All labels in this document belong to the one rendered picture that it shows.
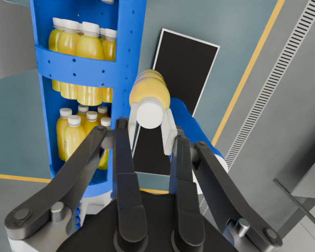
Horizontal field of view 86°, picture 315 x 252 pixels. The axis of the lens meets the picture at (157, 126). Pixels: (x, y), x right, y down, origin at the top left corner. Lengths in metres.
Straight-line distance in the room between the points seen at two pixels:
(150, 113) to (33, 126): 1.97
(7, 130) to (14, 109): 0.26
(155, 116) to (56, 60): 0.32
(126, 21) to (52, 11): 0.27
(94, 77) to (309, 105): 2.52
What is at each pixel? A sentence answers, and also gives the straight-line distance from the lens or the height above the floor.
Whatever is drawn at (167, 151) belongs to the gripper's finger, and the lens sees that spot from 0.18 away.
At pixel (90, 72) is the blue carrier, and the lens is 0.46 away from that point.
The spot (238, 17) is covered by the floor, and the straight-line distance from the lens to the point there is 1.90.
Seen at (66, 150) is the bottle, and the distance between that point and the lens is 0.68.
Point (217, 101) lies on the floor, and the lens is 1.96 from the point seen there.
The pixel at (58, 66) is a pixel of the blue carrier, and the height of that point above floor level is 1.23.
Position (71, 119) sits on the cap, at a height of 1.14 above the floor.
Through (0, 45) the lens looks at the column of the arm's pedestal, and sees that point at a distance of 0.98.
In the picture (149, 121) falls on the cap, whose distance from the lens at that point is 0.23.
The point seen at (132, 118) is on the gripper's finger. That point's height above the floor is 1.51.
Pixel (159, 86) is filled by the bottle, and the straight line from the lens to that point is 0.27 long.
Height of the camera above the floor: 1.67
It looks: 62 degrees down
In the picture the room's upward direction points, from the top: 166 degrees clockwise
